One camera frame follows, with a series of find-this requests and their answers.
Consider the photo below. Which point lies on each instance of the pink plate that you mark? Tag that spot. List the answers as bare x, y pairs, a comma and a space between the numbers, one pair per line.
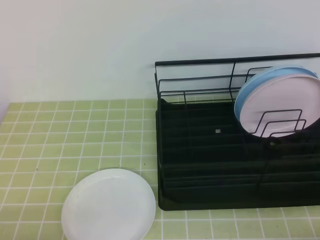
282, 106

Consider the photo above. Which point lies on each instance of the black wire dish rack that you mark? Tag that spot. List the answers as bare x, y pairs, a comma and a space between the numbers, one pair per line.
206, 160

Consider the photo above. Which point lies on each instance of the blue plate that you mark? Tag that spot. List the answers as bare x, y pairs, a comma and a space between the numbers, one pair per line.
264, 76

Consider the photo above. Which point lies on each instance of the white round plate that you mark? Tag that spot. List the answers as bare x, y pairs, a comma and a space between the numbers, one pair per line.
110, 204

